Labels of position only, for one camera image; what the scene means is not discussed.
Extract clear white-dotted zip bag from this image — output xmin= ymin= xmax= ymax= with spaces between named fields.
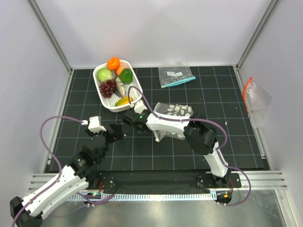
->
xmin=153 ymin=103 xmax=194 ymax=142

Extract grey toy fish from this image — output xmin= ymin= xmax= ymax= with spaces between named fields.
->
xmin=115 ymin=76 xmax=126 ymax=97

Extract aluminium front rail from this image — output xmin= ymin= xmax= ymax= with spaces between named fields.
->
xmin=29 ymin=168 xmax=287 ymax=201

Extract clear orange-zipper bag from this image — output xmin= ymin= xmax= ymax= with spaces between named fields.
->
xmin=242 ymin=77 xmax=274 ymax=129

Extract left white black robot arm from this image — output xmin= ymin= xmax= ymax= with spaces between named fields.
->
xmin=9 ymin=123 xmax=123 ymax=227

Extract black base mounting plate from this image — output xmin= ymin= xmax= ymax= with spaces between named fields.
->
xmin=89 ymin=170 xmax=242 ymax=191

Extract peach toy fruit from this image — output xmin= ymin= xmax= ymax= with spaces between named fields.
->
xmin=116 ymin=64 xmax=125 ymax=76

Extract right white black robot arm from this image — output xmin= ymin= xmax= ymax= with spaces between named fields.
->
xmin=122 ymin=110 xmax=231 ymax=187

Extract yellow green toy mango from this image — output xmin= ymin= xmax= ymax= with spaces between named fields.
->
xmin=115 ymin=96 xmax=133 ymax=107

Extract green toy bell pepper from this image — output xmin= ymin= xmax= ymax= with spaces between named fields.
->
xmin=119 ymin=69 xmax=133 ymax=84

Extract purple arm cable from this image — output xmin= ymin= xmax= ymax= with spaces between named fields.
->
xmin=10 ymin=115 xmax=114 ymax=227
xmin=127 ymin=86 xmax=254 ymax=207

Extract dark red toy grapes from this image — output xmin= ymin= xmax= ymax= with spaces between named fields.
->
xmin=99 ymin=80 xmax=116 ymax=98

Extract orange toy fruit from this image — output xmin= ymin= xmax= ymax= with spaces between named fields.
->
xmin=107 ymin=57 xmax=120 ymax=70

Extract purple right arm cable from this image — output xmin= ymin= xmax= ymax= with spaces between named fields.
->
xmin=127 ymin=86 xmax=254 ymax=207

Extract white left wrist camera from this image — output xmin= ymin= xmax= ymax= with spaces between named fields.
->
xmin=81 ymin=116 xmax=107 ymax=137

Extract clear blue-zipper bag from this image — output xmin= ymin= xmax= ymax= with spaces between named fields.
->
xmin=158 ymin=61 xmax=196 ymax=88

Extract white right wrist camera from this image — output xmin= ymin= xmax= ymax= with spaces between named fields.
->
xmin=129 ymin=100 xmax=147 ymax=114

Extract green toy cabbage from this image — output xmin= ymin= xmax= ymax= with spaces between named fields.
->
xmin=97 ymin=68 xmax=113 ymax=83

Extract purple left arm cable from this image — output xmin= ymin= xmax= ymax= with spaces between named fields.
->
xmin=10 ymin=115 xmax=114 ymax=227

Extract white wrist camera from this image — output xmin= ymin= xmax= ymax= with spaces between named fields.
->
xmin=81 ymin=116 xmax=107 ymax=137
xmin=129 ymin=100 xmax=147 ymax=114

